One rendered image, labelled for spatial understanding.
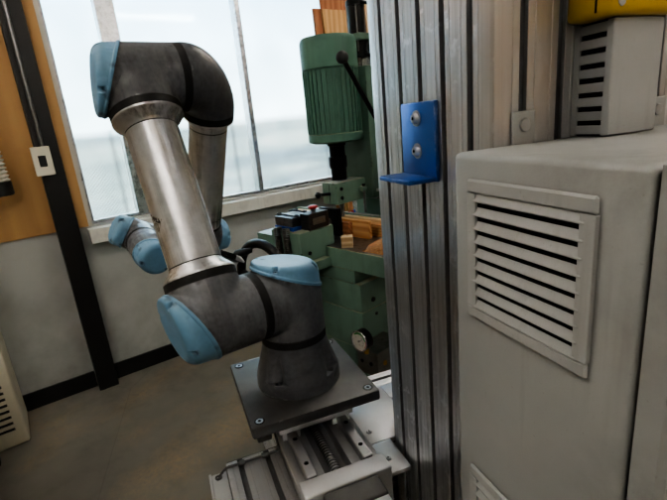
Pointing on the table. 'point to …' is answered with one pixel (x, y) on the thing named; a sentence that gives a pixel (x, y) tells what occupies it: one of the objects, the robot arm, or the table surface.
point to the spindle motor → (331, 88)
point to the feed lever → (353, 78)
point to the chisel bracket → (342, 190)
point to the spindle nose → (337, 161)
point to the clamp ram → (334, 219)
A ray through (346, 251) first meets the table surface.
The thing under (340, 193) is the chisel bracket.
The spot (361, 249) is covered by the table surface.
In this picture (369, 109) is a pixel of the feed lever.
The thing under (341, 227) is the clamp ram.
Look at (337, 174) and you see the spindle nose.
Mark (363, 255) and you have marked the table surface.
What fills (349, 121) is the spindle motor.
